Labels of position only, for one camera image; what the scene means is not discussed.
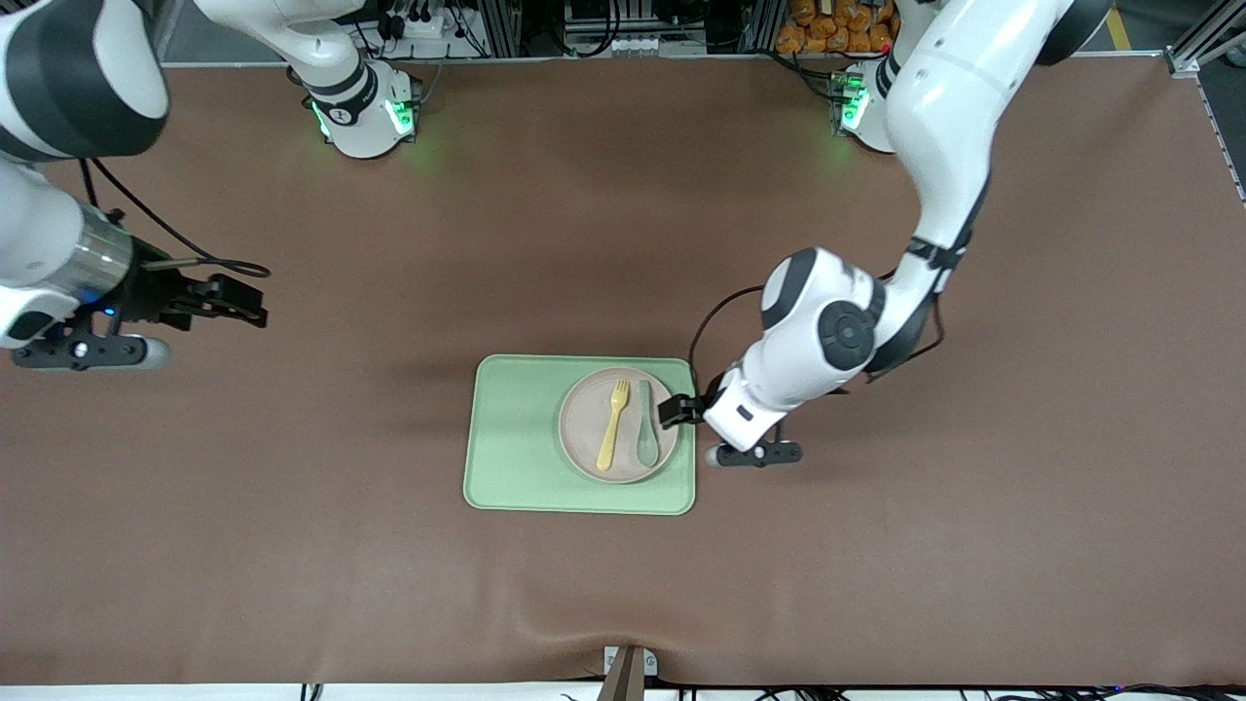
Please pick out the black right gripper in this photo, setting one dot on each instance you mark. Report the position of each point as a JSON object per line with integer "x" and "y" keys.
{"x": 153, "y": 290}

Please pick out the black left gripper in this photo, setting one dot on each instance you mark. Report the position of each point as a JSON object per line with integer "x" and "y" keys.
{"x": 681, "y": 410}

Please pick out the green plastic spoon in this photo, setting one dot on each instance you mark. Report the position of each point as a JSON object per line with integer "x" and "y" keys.
{"x": 647, "y": 428}

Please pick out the yellow plastic fork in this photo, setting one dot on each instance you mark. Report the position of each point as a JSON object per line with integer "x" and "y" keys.
{"x": 613, "y": 424}

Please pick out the beige round plate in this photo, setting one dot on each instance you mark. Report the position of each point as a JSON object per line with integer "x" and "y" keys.
{"x": 589, "y": 414}

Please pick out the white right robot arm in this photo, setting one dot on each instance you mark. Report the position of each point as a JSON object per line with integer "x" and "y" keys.
{"x": 58, "y": 117}

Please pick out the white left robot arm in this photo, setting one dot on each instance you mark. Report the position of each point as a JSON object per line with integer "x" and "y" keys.
{"x": 959, "y": 117}

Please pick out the light green rectangular tray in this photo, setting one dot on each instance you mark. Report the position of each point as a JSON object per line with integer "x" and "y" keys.
{"x": 516, "y": 438}

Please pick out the brown table mat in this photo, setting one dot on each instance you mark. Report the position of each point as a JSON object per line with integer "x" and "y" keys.
{"x": 292, "y": 535}

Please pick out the white power strip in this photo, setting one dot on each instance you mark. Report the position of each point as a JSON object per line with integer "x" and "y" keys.
{"x": 423, "y": 26}

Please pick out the orange packaged goods pile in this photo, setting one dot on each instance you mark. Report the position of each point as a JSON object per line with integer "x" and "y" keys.
{"x": 832, "y": 24}

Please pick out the grey metal camera bracket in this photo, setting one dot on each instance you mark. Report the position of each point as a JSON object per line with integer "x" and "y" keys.
{"x": 628, "y": 674}

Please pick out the aluminium frame profile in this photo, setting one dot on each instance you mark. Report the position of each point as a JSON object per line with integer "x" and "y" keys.
{"x": 1202, "y": 39}

